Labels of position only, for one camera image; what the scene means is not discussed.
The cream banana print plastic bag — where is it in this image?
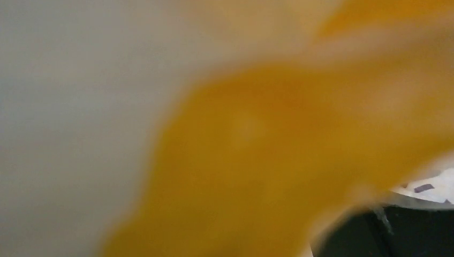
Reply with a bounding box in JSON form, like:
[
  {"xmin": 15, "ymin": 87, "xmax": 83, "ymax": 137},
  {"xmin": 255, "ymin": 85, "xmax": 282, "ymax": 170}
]
[{"xmin": 1, "ymin": 1, "xmax": 453, "ymax": 256}]

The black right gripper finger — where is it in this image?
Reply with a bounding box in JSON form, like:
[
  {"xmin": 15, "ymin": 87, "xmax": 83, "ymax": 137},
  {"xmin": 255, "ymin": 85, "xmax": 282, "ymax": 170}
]
[{"xmin": 313, "ymin": 206, "xmax": 453, "ymax": 257}]

